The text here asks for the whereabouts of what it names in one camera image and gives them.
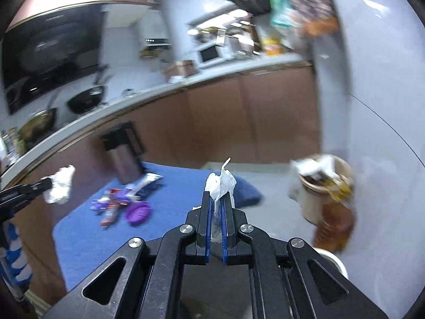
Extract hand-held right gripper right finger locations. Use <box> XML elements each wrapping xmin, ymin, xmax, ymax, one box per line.
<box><xmin>222</xmin><ymin>193</ymin><xmax>389</xmax><ymax>319</ymax></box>

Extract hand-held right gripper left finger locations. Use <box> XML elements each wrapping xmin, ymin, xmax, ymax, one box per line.
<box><xmin>41</xmin><ymin>191</ymin><xmax>213</xmax><ymax>319</ymax></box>

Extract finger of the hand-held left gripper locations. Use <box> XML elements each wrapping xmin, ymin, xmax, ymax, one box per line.
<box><xmin>23</xmin><ymin>178</ymin><xmax>54</xmax><ymax>203</ymax></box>

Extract white tissue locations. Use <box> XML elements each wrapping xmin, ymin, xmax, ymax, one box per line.
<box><xmin>43</xmin><ymin>165</ymin><xmax>76</xmax><ymax>204</ymax></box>

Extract white plastic wrapper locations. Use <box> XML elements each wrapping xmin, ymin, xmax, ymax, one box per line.
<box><xmin>205</xmin><ymin>158</ymin><xmax>237</xmax><ymax>240</ymax></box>

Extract person's left hand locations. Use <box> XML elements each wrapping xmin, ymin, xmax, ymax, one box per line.
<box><xmin>0</xmin><ymin>221</ymin><xmax>32</xmax><ymax>288</ymax></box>

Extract seasoning bottles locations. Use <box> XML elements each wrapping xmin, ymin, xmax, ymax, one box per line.
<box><xmin>1</xmin><ymin>126</ymin><xmax>27</xmax><ymax>167</ymax></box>

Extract blue towel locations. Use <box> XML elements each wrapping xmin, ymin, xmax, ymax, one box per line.
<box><xmin>53</xmin><ymin>161</ymin><xmax>263</xmax><ymax>289</ymax></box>

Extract steel wok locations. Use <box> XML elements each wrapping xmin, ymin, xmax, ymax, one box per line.
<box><xmin>20</xmin><ymin>93</ymin><xmax>60</xmax><ymax>147</ymax></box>

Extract purple round lid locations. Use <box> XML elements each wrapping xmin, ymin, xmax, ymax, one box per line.
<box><xmin>125</xmin><ymin>201</ymin><xmax>152</xmax><ymax>225</ymax></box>

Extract white flat packet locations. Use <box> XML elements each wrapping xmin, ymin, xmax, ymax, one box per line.
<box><xmin>131</xmin><ymin>173</ymin><xmax>164</xmax><ymax>196</ymax></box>

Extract purple wrapper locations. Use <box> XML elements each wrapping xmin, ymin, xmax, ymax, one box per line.
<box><xmin>90</xmin><ymin>188</ymin><xmax>133</xmax><ymax>211</ymax></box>

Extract red white wrapper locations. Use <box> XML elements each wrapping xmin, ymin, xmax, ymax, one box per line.
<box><xmin>101</xmin><ymin>206</ymin><xmax>122</xmax><ymax>226</ymax></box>

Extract black steel electric kettle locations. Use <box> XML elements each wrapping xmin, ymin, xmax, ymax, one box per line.
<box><xmin>101</xmin><ymin>121</ymin><xmax>147</xmax><ymax>185</ymax></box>

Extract black wok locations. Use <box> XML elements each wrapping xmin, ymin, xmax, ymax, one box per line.
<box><xmin>66</xmin><ymin>73</ymin><xmax>109</xmax><ymax>114</ymax></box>

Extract brown kitchen cabinet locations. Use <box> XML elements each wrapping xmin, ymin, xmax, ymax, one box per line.
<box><xmin>0</xmin><ymin>61</ymin><xmax>316</xmax><ymax>306</ymax></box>

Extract crumpled white paper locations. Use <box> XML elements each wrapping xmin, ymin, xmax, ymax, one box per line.
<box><xmin>290</xmin><ymin>158</ymin><xmax>336</xmax><ymax>178</ymax></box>

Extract amber oil bottle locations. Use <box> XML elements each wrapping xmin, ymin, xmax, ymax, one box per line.
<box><xmin>314</xmin><ymin>178</ymin><xmax>358</xmax><ymax>251</ymax></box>

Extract white round container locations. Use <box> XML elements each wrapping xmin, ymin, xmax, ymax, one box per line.
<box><xmin>314</xmin><ymin>247</ymin><xmax>349</xmax><ymax>280</ymax></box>

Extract black range hood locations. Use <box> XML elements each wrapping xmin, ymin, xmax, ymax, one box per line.
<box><xmin>2</xmin><ymin>3</ymin><xmax>107</xmax><ymax>115</ymax></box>

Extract white microwave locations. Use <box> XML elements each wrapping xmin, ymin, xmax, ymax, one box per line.
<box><xmin>196</xmin><ymin>41</ymin><xmax>227</xmax><ymax>65</ymax></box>

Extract yellow detergent bottle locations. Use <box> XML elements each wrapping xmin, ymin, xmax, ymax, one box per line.
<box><xmin>262</xmin><ymin>35</ymin><xmax>285</xmax><ymax>56</ymax></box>

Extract white water heater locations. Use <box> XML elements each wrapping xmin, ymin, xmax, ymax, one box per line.
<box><xmin>139</xmin><ymin>16</ymin><xmax>171</xmax><ymax>58</ymax></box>

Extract green plastic bag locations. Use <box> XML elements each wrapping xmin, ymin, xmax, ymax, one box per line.
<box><xmin>268</xmin><ymin>0</ymin><xmax>294</xmax><ymax>27</ymax></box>

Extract patterned apron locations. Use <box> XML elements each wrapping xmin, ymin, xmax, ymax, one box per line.
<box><xmin>292</xmin><ymin>0</ymin><xmax>340</xmax><ymax>38</ymax></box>

